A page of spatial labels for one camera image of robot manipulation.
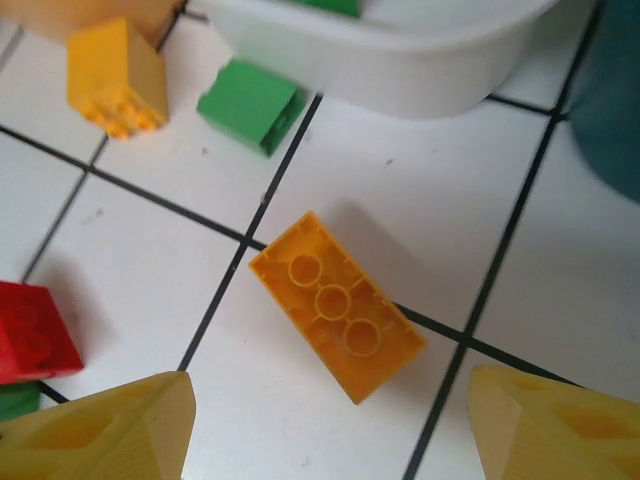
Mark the teal plastic container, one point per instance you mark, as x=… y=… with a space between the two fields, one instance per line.
x=610 y=100

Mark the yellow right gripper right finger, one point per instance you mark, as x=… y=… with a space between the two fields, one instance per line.
x=560 y=440

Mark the yellow lego brick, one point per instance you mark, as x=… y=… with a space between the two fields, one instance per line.
x=115 y=75

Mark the orange plastic container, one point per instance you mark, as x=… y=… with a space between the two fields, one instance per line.
x=150 y=15

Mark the green lego plate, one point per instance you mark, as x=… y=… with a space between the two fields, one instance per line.
x=335 y=6

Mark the green lego brick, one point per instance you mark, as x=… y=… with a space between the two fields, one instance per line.
x=245 y=102
x=15 y=402

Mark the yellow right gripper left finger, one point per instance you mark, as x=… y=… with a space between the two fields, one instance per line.
x=100 y=440

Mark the orange-yellow long lego brick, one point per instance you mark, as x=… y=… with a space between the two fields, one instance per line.
x=335 y=305

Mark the white plastic container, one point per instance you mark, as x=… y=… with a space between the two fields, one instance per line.
x=400 y=65

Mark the red lego brick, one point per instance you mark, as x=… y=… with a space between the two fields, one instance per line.
x=30 y=335

